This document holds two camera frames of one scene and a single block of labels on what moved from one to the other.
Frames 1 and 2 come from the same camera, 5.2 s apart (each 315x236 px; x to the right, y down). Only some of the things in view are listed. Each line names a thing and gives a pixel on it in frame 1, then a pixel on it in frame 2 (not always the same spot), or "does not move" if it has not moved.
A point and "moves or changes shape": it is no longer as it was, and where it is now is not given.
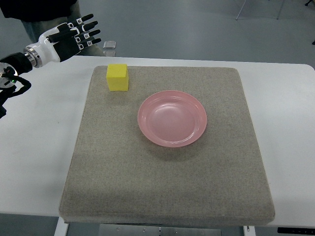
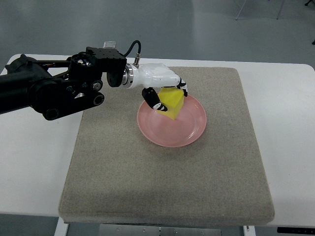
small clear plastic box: x=109 y=48 does not move
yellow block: x=117 y=77 moves or changes shape
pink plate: x=172 y=118 does not move
